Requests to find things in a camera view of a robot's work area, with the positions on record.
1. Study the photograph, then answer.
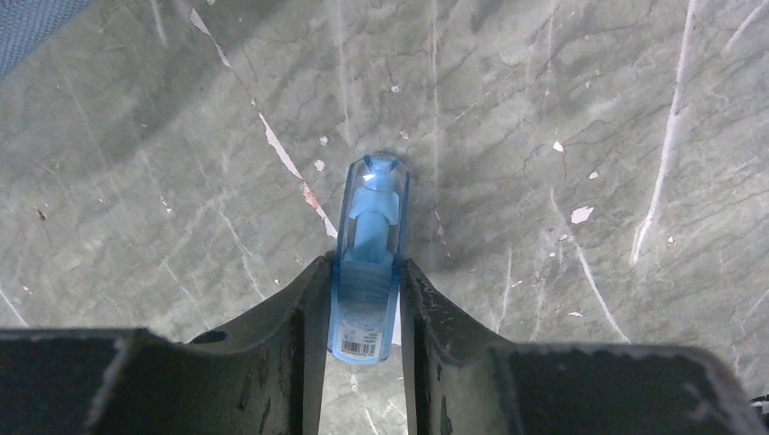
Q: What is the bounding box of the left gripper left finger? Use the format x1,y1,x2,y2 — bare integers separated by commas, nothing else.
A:
1,256,331,434

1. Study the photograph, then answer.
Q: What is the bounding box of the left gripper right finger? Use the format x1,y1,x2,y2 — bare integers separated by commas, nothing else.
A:
401,260,766,434

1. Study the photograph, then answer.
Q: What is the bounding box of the blue student backpack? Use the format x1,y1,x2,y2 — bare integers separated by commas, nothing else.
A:
1,0,92,80

